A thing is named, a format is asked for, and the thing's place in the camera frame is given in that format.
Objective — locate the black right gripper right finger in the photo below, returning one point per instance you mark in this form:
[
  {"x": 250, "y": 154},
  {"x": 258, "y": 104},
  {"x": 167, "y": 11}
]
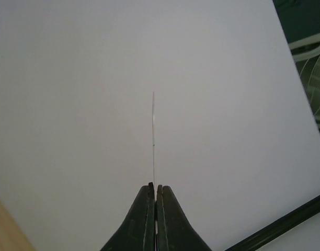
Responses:
[{"x": 174, "y": 230}]

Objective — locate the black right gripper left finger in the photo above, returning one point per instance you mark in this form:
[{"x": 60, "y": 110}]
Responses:
[{"x": 137, "y": 231}]

